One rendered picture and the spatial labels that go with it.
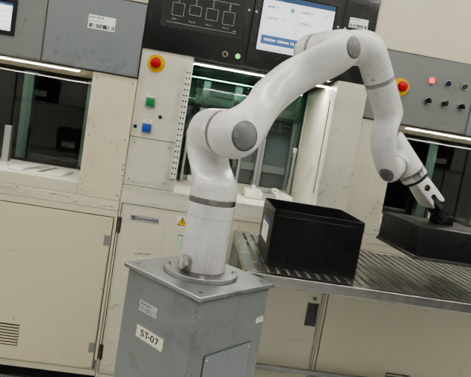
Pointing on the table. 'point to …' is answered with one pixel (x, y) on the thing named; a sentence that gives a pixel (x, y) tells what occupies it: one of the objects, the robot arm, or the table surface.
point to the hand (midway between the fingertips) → (439, 216)
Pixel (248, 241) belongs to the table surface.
